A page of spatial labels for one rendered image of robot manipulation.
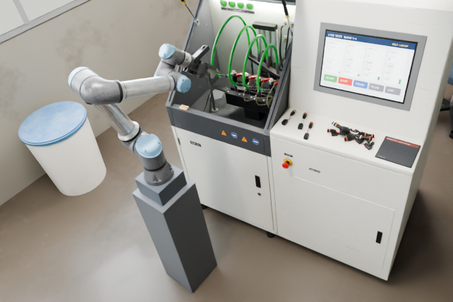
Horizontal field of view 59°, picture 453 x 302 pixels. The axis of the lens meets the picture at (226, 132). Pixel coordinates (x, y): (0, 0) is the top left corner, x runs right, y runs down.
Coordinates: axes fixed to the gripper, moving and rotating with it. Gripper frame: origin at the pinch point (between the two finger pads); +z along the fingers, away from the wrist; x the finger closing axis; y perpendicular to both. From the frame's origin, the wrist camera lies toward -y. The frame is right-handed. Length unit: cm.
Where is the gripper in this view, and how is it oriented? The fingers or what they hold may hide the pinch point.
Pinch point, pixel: (216, 70)
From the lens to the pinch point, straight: 218.1
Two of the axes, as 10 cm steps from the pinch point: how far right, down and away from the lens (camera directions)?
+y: -3.1, 9.5, 0.0
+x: 6.5, 2.1, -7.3
